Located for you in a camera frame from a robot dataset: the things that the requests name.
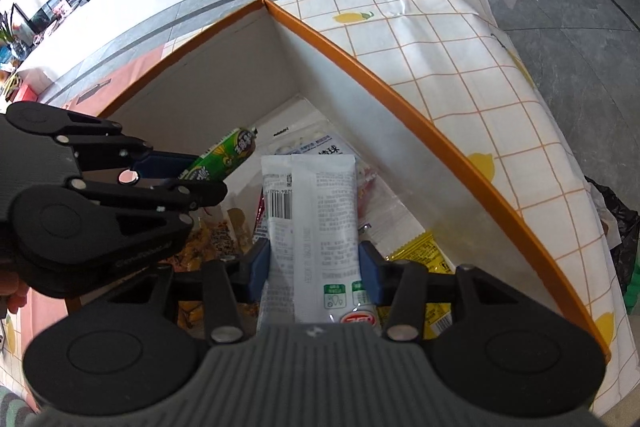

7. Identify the peanut snack packet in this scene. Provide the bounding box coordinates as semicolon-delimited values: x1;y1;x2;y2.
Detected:
163;211;259;337

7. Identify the white ball candy packet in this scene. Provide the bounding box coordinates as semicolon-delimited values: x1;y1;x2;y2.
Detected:
265;119;376;187

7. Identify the green sausage stick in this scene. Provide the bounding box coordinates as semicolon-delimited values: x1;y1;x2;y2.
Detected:
180;128;257;181

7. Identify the black plastic bag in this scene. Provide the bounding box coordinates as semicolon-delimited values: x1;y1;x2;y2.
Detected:
586;178;639;314

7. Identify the yellow snack packet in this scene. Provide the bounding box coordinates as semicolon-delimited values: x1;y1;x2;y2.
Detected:
386;231;454;340

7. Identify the person right hand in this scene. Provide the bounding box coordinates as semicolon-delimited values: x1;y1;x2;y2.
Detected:
0;260;29;319

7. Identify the orange white cardboard box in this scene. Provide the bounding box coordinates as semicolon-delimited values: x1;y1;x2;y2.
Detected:
64;0;613;364

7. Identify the red snack packet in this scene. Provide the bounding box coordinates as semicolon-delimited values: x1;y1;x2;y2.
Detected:
253;162;378;242

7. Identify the white grey milk pouch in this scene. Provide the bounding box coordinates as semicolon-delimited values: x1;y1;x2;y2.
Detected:
258;155;380;329

